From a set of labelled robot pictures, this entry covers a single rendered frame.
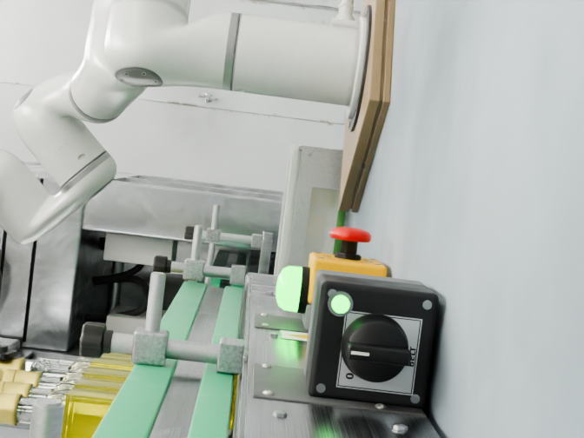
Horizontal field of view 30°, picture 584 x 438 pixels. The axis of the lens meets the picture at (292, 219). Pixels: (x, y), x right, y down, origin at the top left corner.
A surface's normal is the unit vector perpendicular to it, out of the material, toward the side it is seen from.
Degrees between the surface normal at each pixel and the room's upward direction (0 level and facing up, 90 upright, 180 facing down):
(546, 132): 0
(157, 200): 90
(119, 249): 90
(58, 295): 90
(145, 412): 90
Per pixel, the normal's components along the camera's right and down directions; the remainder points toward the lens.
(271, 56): 0.02, 0.14
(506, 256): -0.99, -0.12
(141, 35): -0.04, -0.22
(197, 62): 0.03, 0.53
